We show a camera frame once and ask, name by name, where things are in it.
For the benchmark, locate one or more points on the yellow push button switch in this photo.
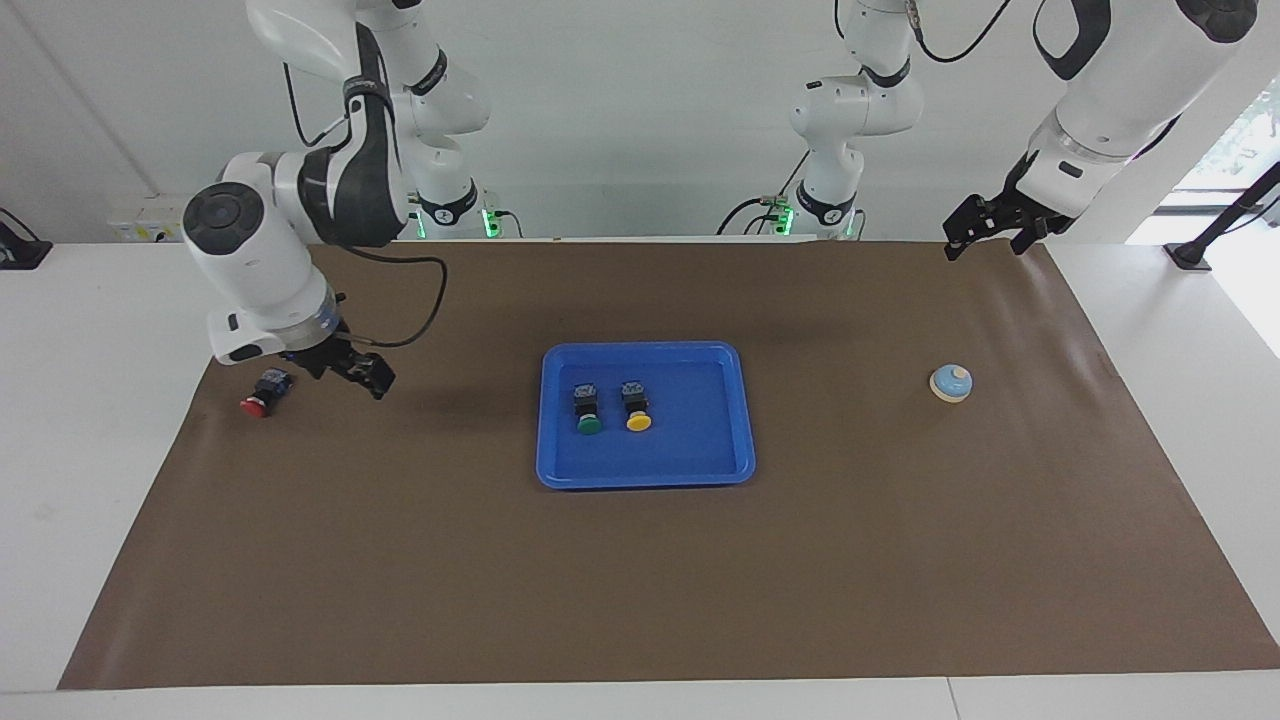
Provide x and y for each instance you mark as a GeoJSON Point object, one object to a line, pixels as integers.
{"type": "Point", "coordinates": [637, 412]}

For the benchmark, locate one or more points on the black camera stand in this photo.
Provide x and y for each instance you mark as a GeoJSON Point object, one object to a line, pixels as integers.
{"type": "Point", "coordinates": [1215, 232]}

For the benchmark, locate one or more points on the black table clamp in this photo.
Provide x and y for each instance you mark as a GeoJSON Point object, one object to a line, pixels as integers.
{"type": "Point", "coordinates": [22, 252]}

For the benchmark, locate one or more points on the brown table mat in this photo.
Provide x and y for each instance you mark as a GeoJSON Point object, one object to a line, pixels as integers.
{"type": "Point", "coordinates": [640, 580]}

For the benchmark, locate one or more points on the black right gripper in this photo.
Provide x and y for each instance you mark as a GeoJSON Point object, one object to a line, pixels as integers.
{"type": "Point", "coordinates": [325, 355]}

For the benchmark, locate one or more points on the red push button switch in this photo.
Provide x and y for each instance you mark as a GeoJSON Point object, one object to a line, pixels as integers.
{"type": "Point", "coordinates": [262, 398]}

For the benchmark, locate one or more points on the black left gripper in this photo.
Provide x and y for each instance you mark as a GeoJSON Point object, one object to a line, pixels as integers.
{"type": "Point", "coordinates": [1020, 210]}

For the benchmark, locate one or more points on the green push button switch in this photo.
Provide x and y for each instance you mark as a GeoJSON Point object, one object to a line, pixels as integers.
{"type": "Point", "coordinates": [589, 415]}

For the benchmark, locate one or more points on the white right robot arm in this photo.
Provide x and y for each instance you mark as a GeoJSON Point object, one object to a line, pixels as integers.
{"type": "Point", "coordinates": [260, 260]}

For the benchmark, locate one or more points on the blue plastic tray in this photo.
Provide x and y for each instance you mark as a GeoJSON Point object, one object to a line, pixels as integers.
{"type": "Point", "coordinates": [690, 450]}

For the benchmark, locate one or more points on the white wall socket box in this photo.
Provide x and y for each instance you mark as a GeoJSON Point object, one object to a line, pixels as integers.
{"type": "Point", "coordinates": [155, 222]}

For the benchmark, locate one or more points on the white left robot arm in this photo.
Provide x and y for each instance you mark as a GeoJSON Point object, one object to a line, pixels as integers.
{"type": "Point", "coordinates": [1130, 90]}

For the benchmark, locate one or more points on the bright window opening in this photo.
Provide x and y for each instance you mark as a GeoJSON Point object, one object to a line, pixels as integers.
{"type": "Point", "coordinates": [1240, 140]}

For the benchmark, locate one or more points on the light blue desk bell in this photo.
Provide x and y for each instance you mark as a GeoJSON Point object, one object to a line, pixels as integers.
{"type": "Point", "coordinates": [951, 384]}

